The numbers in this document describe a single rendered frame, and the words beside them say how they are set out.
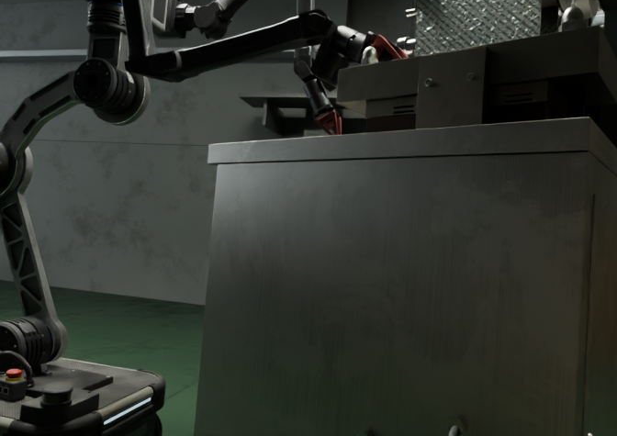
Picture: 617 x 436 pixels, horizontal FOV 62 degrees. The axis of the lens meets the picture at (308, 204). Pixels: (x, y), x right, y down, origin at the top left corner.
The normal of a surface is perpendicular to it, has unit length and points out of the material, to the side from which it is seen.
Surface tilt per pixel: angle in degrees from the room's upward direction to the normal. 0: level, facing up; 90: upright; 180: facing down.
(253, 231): 90
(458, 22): 90
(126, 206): 90
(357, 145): 90
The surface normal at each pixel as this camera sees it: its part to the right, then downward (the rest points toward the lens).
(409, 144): -0.62, -0.09
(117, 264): -0.26, -0.07
